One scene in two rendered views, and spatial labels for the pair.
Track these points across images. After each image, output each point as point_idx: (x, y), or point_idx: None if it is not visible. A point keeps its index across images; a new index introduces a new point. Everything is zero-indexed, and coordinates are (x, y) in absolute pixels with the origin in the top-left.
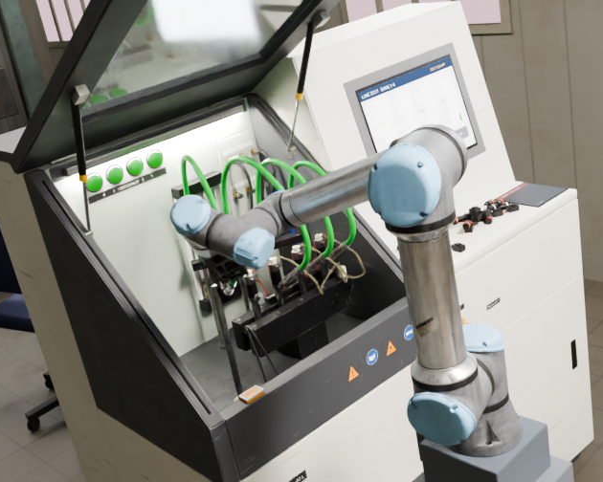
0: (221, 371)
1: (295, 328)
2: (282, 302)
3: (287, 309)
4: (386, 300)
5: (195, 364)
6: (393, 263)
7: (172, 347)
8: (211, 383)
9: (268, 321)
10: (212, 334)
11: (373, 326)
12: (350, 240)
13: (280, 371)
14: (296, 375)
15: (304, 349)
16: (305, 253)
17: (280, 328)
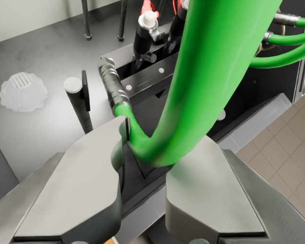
0: (79, 79)
1: (169, 83)
2: (170, 52)
3: (173, 68)
4: (255, 74)
5: (54, 53)
6: (304, 59)
7: (30, 19)
8: (65, 94)
9: (147, 85)
10: (79, 10)
11: (252, 138)
12: None
13: (137, 108)
14: (164, 213)
15: (165, 92)
16: (278, 62)
17: (157, 87)
